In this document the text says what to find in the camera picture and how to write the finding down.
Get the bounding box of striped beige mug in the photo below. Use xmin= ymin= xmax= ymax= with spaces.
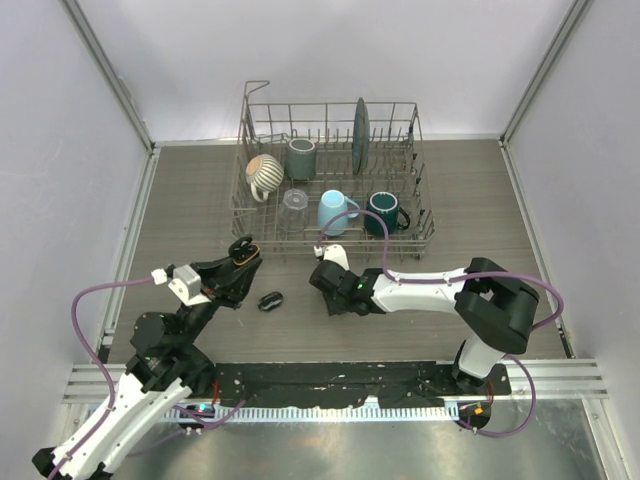
xmin=245 ymin=154 xmax=285 ymax=203

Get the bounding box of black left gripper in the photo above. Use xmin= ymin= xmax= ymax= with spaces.
xmin=176 ymin=248 xmax=261 ymax=349

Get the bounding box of purple cable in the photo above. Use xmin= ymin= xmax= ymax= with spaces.
xmin=319 ymin=209 xmax=565 ymax=439
xmin=49 ymin=273 xmax=251 ymax=480

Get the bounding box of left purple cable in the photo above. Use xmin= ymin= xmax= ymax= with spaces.
xmin=49 ymin=273 xmax=251 ymax=480

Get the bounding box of grey ceramic cup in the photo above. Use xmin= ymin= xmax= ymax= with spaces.
xmin=285 ymin=138 xmax=317 ymax=180

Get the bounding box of dark green mug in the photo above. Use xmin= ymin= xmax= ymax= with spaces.
xmin=364 ymin=191 xmax=411 ymax=237

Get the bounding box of grey wire dish rack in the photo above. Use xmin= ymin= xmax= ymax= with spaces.
xmin=229 ymin=80 xmax=435 ymax=258

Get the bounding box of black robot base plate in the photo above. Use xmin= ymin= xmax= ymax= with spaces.
xmin=215 ymin=361 xmax=512 ymax=409

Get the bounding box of dark teal plate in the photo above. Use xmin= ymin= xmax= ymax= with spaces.
xmin=352 ymin=97 xmax=370 ymax=175

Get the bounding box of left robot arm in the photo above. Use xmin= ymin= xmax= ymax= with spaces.
xmin=32 ymin=248 xmax=262 ymax=479

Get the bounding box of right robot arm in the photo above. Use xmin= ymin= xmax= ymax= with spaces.
xmin=309 ymin=257 xmax=539 ymax=395

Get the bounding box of light blue mug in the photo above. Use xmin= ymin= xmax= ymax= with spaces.
xmin=317 ymin=190 xmax=360 ymax=237

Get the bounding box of clear drinking glass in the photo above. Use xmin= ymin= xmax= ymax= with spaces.
xmin=277 ymin=188 xmax=309 ymax=233

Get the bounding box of black earbud charging case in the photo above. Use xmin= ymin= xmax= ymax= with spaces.
xmin=258 ymin=291 xmax=284 ymax=312

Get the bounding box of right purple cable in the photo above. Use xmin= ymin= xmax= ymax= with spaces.
xmin=319 ymin=209 xmax=565 ymax=439

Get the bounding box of white slotted cable duct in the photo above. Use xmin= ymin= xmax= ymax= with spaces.
xmin=169 ymin=402 xmax=461 ymax=424

